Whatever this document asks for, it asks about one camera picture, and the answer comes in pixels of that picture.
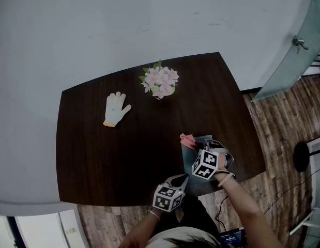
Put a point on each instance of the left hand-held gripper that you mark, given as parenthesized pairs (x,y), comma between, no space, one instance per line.
(165,196)

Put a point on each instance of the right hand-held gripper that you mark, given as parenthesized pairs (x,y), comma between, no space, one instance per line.
(205,164)

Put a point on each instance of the pink cloth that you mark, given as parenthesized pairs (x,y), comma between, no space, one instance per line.
(187,139)

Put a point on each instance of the blue-grey notebook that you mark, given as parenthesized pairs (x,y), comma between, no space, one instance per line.
(188,161)

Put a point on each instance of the person's left forearm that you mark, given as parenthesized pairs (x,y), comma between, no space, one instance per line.
(141,231)

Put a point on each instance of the person's right forearm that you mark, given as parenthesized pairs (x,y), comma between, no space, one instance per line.
(245,210)

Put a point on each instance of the person's right hand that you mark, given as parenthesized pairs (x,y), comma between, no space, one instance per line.
(221,161)

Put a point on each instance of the person's black trousers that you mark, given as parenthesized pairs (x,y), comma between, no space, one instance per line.
(196,213)

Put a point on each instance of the pink bangle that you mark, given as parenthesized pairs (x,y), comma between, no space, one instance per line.
(225,180)

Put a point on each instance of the person's beige shirt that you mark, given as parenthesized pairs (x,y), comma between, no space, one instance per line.
(183,238)

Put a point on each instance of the pink flowers in cream pot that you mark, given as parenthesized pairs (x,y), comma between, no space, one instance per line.
(161,80)

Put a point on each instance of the tablet with lit screen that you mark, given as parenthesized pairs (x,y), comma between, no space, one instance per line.
(232,239)

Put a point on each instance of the white work glove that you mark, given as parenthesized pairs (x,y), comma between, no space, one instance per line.
(114,110)

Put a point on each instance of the frosted glass door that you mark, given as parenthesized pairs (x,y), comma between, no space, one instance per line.
(291,61)

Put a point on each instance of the white shelf with black bars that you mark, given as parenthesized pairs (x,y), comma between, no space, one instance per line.
(317,63)

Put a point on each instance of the window with dark frame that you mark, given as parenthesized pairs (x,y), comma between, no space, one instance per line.
(38,231)

